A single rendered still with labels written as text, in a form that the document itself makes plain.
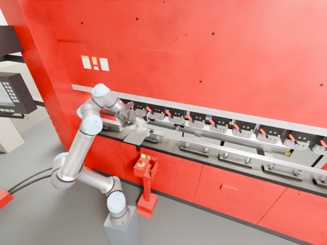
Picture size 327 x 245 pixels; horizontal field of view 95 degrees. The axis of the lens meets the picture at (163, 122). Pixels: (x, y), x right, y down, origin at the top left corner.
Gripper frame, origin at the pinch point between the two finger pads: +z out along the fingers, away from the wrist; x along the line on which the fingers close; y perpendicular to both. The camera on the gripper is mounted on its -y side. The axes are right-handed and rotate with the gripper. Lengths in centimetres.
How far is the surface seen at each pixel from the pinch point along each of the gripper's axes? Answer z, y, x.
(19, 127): 5, -104, -313
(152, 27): -27, -64, 20
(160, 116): 38, -39, -9
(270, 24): 0, -44, 88
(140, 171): 58, 5, -42
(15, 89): -50, -40, -103
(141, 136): 44, -26, -36
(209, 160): 85, -6, 21
